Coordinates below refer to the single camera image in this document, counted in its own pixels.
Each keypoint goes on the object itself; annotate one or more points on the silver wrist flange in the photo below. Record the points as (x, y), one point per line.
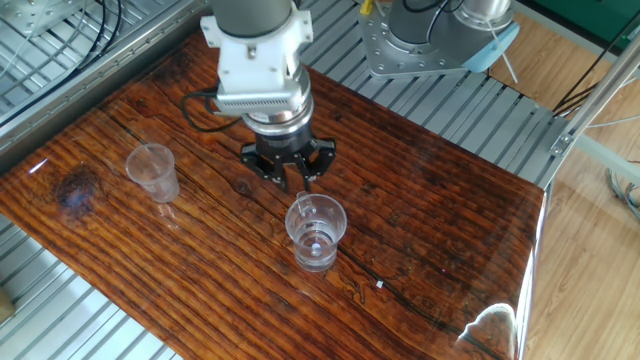
(280, 122)

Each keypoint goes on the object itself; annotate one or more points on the white zip tie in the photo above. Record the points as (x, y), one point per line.
(502, 55)

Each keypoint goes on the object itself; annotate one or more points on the aluminium table rail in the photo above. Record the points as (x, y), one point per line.
(75, 92)

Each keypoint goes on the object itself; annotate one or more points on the glossy wood grain board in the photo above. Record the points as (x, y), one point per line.
(400, 200)

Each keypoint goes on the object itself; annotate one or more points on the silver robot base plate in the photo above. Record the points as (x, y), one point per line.
(380, 55)

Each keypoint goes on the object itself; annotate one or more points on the aluminium frame post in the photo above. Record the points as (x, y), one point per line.
(595, 95)

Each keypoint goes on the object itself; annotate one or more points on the perforated silver plate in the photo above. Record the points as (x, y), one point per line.
(30, 12)

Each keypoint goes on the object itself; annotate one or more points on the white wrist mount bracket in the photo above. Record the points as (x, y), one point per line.
(255, 65)

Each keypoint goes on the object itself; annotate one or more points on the clear plain plastic cup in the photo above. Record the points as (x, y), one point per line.
(152, 175)

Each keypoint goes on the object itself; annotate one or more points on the grey frame crossbar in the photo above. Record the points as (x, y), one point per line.
(615, 160)

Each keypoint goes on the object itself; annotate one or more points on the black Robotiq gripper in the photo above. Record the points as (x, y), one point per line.
(285, 145)

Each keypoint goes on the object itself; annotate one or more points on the yellow plastic clip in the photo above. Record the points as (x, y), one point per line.
(366, 6)

